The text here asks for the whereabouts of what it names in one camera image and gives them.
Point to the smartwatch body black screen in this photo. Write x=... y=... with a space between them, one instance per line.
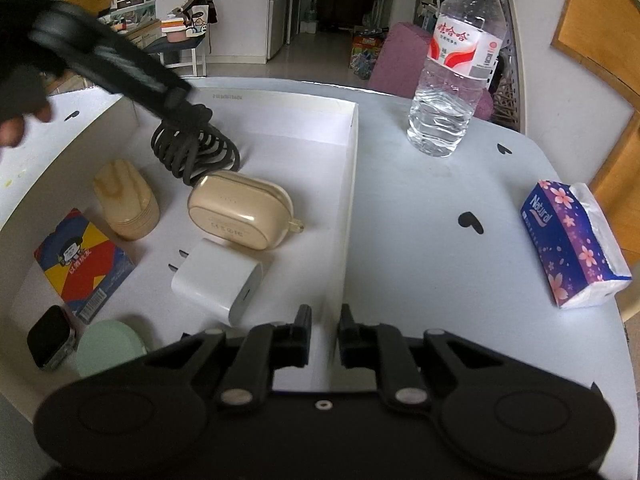
x=52 y=339

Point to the dark grey hair claw clip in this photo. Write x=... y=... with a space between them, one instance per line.
x=193 y=148

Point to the mint green round disc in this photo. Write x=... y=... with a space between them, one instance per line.
x=105 y=345

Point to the clear water bottle red label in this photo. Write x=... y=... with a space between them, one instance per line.
x=461 y=59

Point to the oval light wooden box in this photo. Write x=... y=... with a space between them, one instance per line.
x=128 y=203

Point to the purple floral tissue pack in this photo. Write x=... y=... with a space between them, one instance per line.
x=578 y=251

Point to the purple sofa chair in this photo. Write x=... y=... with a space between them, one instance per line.
x=399 y=65

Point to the white USB wall charger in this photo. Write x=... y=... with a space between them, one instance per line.
x=218 y=279

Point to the pink pot on stool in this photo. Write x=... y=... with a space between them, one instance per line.
x=175 y=27

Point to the dark stool with white legs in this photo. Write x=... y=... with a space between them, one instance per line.
x=180 y=54

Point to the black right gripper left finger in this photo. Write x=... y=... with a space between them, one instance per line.
x=290 y=345

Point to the red blue yellow card box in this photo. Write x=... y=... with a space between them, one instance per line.
x=82 y=264

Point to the white refrigerator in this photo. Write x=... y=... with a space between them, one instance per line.
x=276 y=27

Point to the white shallow tray box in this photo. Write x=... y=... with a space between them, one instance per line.
x=238 y=249

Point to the beige earbuds case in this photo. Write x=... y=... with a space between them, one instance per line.
x=250 y=212

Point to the person's left hand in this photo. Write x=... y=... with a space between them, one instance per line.
x=22 y=92

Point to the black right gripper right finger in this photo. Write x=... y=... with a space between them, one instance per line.
x=358 y=343

